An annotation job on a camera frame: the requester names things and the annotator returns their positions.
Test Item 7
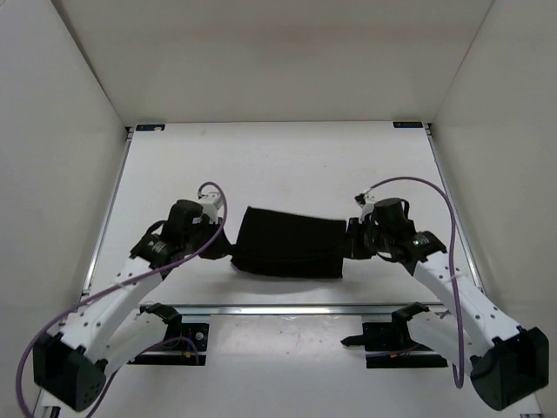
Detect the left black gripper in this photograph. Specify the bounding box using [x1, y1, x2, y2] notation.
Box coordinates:
[186, 212, 234, 255]

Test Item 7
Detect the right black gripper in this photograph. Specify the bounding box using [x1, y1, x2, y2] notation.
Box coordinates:
[335, 218, 393, 260]

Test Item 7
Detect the black skirt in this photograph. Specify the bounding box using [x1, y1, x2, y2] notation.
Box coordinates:
[231, 206, 346, 280]

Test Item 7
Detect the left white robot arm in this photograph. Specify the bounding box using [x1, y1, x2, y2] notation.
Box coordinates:
[32, 192, 225, 412]

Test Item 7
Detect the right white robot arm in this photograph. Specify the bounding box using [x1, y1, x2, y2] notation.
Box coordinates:
[347, 193, 549, 411]

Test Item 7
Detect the left blue label sticker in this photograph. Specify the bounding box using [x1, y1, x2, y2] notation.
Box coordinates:
[135, 124, 165, 131]

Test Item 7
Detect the blue label sticker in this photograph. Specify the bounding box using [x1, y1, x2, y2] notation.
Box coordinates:
[393, 121, 423, 129]
[135, 124, 165, 131]

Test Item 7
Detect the right blue label sticker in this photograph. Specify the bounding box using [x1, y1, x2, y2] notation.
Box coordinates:
[393, 121, 423, 129]

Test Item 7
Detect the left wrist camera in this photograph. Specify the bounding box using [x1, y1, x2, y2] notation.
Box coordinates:
[198, 192, 224, 224]

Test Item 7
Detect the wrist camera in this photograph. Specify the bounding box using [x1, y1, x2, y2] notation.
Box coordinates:
[354, 192, 376, 224]
[198, 192, 224, 224]

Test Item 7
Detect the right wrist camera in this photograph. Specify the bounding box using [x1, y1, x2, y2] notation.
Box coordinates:
[354, 192, 376, 224]

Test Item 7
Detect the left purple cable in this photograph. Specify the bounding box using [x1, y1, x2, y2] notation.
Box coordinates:
[15, 180, 227, 418]

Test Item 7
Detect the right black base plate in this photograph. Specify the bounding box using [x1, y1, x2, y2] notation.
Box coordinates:
[340, 322, 448, 369]

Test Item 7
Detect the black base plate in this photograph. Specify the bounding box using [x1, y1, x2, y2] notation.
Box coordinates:
[128, 317, 210, 367]
[340, 322, 448, 369]

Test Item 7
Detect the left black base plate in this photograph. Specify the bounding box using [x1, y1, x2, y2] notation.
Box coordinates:
[128, 317, 210, 367]

